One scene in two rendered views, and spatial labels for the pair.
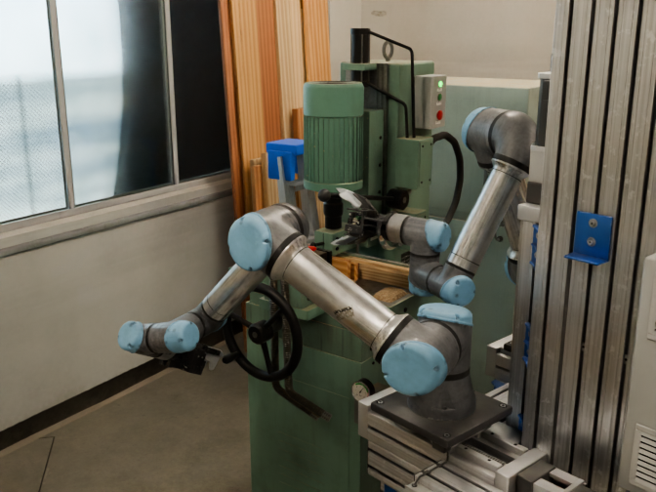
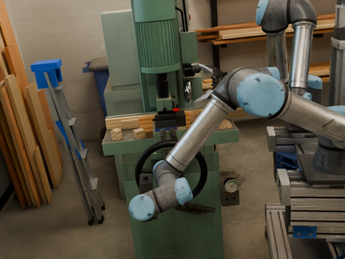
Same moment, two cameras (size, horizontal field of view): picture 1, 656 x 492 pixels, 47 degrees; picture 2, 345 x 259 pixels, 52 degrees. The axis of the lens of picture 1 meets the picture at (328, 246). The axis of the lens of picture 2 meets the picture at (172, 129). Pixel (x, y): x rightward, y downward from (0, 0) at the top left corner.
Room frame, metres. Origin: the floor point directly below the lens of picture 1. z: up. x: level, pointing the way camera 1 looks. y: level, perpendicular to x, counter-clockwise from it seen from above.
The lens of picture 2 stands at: (0.93, 0.94, 1.46)
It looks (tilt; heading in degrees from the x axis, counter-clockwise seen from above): 20 degrees down; 323
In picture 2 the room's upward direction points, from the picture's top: 6 degrees counter-clockwise
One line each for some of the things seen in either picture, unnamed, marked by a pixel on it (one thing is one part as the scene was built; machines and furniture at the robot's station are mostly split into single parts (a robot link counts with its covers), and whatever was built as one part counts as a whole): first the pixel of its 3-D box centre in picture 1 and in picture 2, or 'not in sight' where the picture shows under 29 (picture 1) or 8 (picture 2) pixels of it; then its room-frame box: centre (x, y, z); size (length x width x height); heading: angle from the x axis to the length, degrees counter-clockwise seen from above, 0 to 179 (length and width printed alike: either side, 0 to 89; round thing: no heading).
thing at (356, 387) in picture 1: (363, 392); (230, 186); (1.90, -0.10, 0.65); 0.06 x 0.04 x 0.08; 53
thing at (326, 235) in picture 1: (337, 240); (164, 104); (2.24, -0.03, 0.99); 0.14 x 0.07 x 0.09; 143
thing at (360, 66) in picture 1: (360, 58); not in sight; (2.34, -0.10, 1.54); 0.08 x 0.08 x 0.17; 53
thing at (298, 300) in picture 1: (297, 283); (170, 135); (2.06, 0.09, 0.92); 0.15 x 0.13 x 0.09; 53
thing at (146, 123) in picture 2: (317, 265); (165, 122); (2.17, 0.03, 0.94); 0.23 x 0.02 x 0.07; 53
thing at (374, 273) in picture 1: (356, 269); (184, 118); (2.17, -0.09, 0.92); 0.60 x 0.02 x 0.04; 53
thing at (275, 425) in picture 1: (352, 414); (174, 207); (2.32, -0.09, 0.36); 0.58 x 0.45 x 0.71; 143
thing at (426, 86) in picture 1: (430, 101); (181, 10); (2.40, -0.32, 1.40); 0.10 x 0.06 x 0.16; 143
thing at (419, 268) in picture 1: (427, 273); not in sight; (1.81, -0.25, 1.03); 0.11 x 0.08 x 0.11; 23
